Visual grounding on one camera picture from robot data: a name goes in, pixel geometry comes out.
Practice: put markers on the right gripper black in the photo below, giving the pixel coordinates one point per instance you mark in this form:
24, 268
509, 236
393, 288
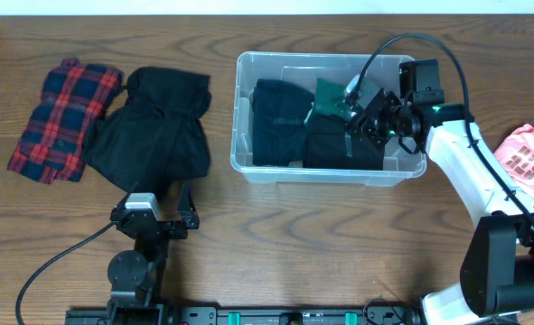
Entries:
369, 129

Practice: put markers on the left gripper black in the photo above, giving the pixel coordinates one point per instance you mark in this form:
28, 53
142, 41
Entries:
187, 223

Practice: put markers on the black garment with tape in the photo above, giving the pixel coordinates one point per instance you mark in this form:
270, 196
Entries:
330, 146

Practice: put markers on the dark green shirt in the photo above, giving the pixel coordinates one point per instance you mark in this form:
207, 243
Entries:
330, 101

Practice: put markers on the dark navy garment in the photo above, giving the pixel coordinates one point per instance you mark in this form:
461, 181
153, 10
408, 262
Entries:
279, 133

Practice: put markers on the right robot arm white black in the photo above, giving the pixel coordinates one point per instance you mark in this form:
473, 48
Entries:
497, 274

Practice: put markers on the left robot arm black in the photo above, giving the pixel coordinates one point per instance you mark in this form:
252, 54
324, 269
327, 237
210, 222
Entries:
136, 275

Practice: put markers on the large black folded garment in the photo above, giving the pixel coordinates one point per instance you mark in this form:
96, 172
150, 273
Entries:
156, 137

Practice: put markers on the clear plastic storage bin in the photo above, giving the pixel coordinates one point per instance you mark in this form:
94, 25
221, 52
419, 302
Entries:
303, 70

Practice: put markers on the red plaid folded shirt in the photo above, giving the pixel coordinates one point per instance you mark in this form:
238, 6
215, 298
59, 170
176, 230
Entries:
74, 95

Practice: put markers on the pink folded shirt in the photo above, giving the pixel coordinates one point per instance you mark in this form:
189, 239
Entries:
516, 155

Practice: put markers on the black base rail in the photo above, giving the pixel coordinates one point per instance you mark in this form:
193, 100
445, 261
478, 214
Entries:
200, 315

